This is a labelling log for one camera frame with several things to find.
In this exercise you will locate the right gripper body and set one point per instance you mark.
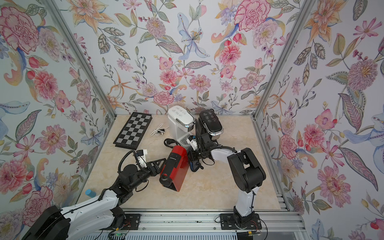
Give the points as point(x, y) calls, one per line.
point(201, 152)

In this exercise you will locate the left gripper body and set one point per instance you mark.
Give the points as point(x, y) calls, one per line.
point(143, 175)

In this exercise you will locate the red coffee machine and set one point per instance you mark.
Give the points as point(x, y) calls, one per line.
point(175, 169)

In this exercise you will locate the grey cleaning cloth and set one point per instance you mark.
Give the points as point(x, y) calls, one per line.
point(195, 165)

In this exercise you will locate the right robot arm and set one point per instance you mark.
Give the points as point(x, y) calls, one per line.
point(246, 170)

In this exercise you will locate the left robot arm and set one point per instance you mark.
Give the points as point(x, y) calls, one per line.
point(100, 212)

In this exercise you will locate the black coffee machine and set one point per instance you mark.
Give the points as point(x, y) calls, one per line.
point(209, 123)

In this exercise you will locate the white coffee machine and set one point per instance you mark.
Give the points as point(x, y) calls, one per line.
point(181, 123)

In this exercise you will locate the black white chessboard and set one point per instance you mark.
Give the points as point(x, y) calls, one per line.
point(133, 131)

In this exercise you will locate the blue cylinder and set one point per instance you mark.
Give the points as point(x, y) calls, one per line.
point(90, 193)

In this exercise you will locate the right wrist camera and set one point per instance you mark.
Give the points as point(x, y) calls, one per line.
point(191, 140)

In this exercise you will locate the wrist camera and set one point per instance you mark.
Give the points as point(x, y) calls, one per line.
point(191, 140)
point(141, 156)

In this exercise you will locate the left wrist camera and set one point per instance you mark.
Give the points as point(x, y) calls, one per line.
point(141, 156)

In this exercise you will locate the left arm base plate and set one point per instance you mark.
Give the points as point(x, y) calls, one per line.
point(128, 222)

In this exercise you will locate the aluminium rail frame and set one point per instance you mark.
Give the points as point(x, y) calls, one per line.
point(202, 225)

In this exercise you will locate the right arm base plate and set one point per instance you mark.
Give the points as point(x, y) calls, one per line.
point(237, 222)

